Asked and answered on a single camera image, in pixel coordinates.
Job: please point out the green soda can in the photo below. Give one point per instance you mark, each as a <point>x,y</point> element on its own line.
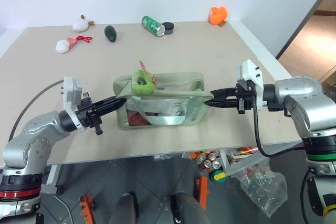
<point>149,23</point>

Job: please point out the short orange black tool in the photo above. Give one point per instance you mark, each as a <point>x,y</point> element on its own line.
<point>86,208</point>

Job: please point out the wide dark rounded shape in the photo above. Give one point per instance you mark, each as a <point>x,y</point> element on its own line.
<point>187,208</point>

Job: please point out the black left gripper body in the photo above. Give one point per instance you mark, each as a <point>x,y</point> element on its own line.
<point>90,119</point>

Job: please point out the red snack package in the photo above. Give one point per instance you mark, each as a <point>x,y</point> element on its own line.
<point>246,151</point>

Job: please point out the clear plastic bag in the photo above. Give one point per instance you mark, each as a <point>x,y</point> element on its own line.
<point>262,187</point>

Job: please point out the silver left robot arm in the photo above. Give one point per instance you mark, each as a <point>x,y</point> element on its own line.
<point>34,134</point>

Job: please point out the black round lid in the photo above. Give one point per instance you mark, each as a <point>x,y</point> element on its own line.
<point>168,27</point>

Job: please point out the white table leg frame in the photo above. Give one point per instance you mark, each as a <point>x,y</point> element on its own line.
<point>244,163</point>

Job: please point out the green clear zip pouch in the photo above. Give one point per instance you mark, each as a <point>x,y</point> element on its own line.
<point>162,123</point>

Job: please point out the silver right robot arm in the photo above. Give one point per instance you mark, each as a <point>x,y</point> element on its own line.
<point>302,90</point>

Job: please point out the dark green avocado plush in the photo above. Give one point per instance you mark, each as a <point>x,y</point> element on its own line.
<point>110,33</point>

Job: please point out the tall orange black tool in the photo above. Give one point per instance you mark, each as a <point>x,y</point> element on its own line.
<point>202,190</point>

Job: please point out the white plush chicken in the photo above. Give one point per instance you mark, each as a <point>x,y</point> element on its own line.
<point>80,25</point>

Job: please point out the silver top drink can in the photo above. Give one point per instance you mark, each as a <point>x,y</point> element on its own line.
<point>201,158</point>
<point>207,164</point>
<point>216,164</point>

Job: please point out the white table leg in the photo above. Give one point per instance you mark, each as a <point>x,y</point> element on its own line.
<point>52,179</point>

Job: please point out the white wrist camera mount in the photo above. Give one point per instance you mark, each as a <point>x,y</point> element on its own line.
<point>68,85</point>
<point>249,70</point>

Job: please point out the orange plush toy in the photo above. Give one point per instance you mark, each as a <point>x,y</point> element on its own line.
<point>218,15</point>

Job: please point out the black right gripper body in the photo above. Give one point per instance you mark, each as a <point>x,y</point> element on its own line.
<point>245,100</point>

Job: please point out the green yellow round item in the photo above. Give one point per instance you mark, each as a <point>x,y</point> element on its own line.
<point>218,176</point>

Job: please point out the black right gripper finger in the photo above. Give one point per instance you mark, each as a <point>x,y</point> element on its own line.
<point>223,103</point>
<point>225,93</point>

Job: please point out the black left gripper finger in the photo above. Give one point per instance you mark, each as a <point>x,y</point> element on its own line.
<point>105,112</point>
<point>110,102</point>

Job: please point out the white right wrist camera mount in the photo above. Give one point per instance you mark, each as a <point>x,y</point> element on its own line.
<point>249,70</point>

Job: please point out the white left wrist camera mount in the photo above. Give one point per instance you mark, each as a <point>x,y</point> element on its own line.
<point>68,85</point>

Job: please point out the narrow dark rounded shape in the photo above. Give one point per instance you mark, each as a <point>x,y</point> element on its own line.
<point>126,208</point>

